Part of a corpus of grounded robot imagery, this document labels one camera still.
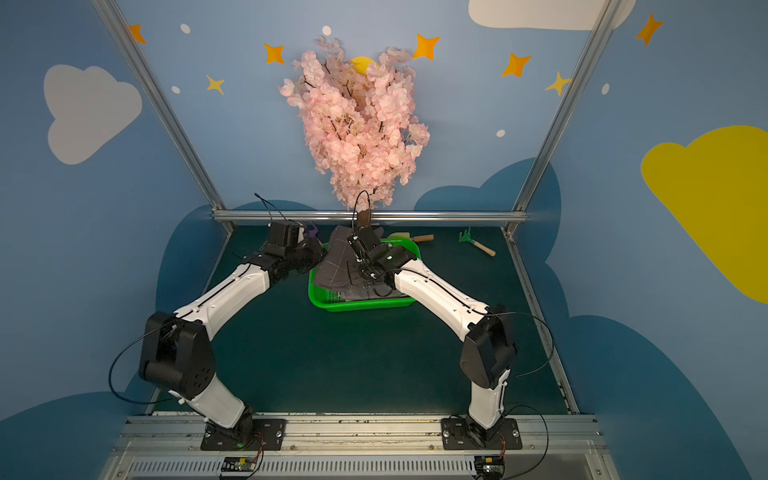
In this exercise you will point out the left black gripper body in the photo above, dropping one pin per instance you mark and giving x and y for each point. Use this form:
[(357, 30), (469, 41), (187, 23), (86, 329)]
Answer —
[(309, 253)]

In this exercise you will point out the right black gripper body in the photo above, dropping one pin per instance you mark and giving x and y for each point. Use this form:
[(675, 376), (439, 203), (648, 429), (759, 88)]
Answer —
[(363, 255)]

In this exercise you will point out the dark grey checked pillowcase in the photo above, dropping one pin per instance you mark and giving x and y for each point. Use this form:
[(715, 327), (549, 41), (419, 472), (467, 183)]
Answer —
[(340, 270)]

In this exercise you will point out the green plastic basket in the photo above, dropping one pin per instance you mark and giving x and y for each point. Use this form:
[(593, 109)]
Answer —
[(331, 302)]

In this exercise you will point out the light grey checked pillowcase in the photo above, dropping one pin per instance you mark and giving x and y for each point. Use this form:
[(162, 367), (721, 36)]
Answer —
[(355, 293)]

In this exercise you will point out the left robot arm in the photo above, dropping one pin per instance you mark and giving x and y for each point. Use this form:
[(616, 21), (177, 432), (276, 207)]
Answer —
[(177, 353)]

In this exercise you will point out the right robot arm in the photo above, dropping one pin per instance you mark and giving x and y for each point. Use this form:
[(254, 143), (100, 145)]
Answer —
[(487, 334)]

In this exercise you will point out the green toy rake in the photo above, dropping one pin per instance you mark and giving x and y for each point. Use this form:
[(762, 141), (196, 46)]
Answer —
[(465, 236)]

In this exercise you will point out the pink blossom artificial tree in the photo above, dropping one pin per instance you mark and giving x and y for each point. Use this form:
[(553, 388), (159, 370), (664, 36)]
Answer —
[(359, 125)]

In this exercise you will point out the left circuit board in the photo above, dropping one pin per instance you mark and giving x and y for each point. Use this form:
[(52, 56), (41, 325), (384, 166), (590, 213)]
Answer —
[(238, 466)]

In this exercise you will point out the circuit board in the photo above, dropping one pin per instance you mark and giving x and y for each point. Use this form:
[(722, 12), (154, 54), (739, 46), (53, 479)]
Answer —
[(488, 467), (238, 466)]

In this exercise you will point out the right circuit board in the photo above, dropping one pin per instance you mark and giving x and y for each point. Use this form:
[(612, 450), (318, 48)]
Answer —
[(488, 467)]

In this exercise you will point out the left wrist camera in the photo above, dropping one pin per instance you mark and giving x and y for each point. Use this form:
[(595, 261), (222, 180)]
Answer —
[(285, 233)]

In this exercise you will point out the aluminium frame rail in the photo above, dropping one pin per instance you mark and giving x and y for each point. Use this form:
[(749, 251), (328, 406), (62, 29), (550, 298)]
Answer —
[(379, 215)]

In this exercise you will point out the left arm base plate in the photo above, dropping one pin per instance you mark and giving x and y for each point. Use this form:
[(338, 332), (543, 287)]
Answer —
[(250, 434)]

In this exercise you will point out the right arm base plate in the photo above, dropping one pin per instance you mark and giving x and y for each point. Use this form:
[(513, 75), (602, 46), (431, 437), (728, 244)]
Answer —
[(459, 433)]

